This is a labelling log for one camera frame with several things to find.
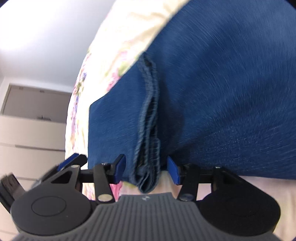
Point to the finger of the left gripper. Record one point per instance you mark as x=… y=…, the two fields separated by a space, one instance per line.
x=75 y=159

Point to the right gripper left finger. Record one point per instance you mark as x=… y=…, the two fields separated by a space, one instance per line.
x=114 y=171

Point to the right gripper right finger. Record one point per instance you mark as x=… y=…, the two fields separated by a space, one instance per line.
x=177 y=173

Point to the blue denim jeans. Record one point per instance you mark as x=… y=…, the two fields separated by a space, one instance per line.
x=273 y=154

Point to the beige wardrobe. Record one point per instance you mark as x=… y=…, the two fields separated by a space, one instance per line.
x=33 y=122

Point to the floral yellow bed quilt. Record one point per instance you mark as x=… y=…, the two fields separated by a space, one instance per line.
x=115 y=46

